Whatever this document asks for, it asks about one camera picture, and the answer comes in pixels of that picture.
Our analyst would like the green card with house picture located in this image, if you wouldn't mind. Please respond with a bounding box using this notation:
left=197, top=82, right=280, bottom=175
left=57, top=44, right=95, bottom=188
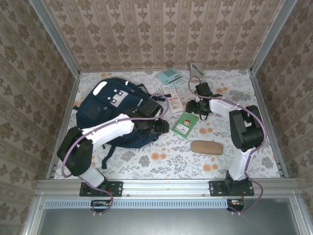
left=171, top=112, right=198, bottom=138

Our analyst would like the white packaged stationery card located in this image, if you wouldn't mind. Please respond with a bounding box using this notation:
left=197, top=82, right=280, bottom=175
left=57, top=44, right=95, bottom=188
left=161, top=84, right=184, bottom=114

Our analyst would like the grey pen gift box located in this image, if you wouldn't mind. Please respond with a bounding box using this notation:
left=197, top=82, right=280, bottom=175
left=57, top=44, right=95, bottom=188
left=189, top=62, right=205, bottom=81

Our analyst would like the light blue calculator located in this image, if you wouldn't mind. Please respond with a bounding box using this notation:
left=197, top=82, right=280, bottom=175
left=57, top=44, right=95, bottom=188
left=156, top=68, right=183, bottom=86

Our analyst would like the brown cork glasses case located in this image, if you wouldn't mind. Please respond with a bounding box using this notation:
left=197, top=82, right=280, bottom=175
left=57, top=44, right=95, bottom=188
left=190, top=140, right=224, bottom=155

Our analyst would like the navy blue student backpack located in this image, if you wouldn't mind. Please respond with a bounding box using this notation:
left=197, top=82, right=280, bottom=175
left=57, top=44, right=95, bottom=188
left=73, top=77, right=172, bottom=169

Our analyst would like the floral table cloth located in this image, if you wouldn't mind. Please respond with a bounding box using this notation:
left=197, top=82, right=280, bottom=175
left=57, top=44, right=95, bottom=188
left=55, top=70, right=282, bottom=179

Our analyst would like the grey metal sheet panel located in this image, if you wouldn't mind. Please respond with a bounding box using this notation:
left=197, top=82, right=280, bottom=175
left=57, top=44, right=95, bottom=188
left=23, top=208, right=306, bottom=235

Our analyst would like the aluminium frame rail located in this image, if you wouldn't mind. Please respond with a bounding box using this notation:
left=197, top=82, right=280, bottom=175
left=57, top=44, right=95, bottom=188
left=46, top=76, right=81, bottom=179
left=248, top=70, right=290, bottom=179
left=78, top=67, right=252, bottom=73

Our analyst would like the aluminium mounting rail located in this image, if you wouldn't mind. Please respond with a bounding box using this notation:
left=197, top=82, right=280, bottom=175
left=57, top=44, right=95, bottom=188
left=36, top=178, right=298, bottom=196

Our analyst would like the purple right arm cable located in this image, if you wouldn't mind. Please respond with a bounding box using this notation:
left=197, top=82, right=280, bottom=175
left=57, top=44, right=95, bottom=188
left=187, top=77, right=267, bottom=216

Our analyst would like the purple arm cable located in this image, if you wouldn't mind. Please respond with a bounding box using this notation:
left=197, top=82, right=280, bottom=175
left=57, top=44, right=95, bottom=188
left=187, top=77, right=267, bottom=216
left=60, top=94, right=170, bottom=216

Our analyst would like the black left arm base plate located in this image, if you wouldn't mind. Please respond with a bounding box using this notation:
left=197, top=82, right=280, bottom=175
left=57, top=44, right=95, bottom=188
left=79, top=181, right=123, bottom=197

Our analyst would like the grey slotted cable duct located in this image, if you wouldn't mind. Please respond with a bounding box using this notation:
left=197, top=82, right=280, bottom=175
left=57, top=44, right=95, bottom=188
left=45, top=198, right=229, bottom=209

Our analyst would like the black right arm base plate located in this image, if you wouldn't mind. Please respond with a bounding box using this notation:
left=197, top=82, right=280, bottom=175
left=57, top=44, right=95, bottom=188
left=209, top=180, right=255, bottom=197

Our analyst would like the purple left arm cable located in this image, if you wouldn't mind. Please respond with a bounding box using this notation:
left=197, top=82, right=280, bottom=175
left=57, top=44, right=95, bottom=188
left=60, top=94, right=170, bottom=216

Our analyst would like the aluminium frame post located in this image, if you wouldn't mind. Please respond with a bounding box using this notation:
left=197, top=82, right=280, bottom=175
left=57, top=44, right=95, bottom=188
left=249, top=0, right=298, bottom=73
left=28, top=0, right=81, bottom=77

